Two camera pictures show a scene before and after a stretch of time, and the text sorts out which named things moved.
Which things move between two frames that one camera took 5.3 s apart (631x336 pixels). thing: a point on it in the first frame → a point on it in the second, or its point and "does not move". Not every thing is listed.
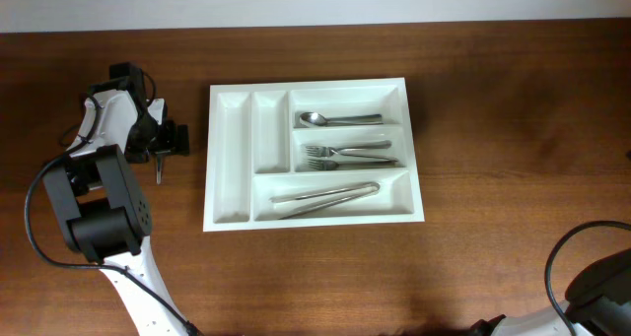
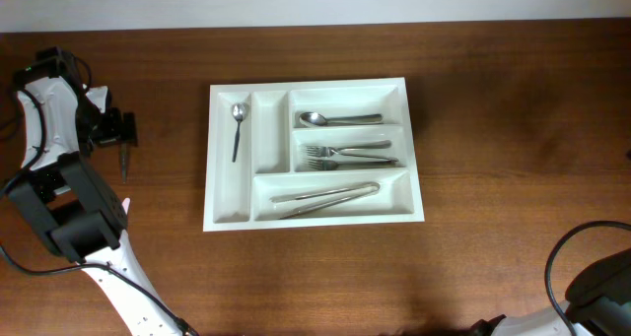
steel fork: (326, 165) does not move
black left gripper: (170, 142) → (115, 133)
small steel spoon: (159, 166) → (240, 111)
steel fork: (324, 151) does not move
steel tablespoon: (370, 119) does not move
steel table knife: (352, 188) does not move
